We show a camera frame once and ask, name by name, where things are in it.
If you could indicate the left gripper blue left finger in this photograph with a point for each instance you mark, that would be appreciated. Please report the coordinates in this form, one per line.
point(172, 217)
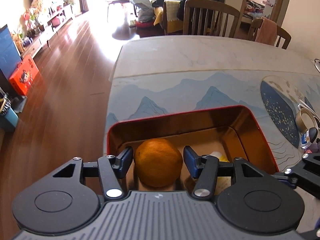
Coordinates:
point(122, 162)

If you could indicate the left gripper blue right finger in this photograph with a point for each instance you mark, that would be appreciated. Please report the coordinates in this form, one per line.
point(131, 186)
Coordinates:
point(195, 163)

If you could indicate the orange fruit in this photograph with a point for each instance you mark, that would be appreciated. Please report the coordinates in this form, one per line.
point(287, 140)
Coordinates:
point(158, 163)

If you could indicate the yellow item in box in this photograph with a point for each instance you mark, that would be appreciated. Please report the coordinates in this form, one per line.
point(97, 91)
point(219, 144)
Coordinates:
point(219, 156)

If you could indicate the small figure toy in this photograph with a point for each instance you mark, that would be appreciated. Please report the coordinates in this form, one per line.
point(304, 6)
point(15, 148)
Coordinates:
point(310, 140)

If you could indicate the red metal tin box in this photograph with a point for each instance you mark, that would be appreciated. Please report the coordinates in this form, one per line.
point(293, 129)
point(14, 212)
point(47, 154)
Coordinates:
point(232, 131)

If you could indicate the gold round tin lid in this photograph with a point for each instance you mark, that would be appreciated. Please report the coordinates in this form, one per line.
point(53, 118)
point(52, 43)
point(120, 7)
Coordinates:
point(306, 119)

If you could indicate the blue mountain table mat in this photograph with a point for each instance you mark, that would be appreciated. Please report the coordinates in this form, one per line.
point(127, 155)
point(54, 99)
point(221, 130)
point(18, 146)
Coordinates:
point(273, 98)

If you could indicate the orange gift box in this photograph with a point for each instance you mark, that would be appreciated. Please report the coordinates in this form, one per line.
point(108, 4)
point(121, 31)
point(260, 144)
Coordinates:
point(23, 76)

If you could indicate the dark wooden dining chair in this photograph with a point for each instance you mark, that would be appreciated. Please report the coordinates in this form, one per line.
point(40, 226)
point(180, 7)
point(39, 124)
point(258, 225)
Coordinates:
point(210, 18)

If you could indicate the wooden chair with pink cloth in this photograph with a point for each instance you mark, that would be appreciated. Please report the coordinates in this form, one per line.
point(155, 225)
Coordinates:
point(265, 31)

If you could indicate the white tv console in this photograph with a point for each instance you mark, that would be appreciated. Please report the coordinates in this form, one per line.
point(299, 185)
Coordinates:
point(40, 37)

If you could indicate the blue screen cabinet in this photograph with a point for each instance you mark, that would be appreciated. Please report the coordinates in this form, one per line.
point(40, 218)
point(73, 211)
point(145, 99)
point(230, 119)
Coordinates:
point(9, 55)

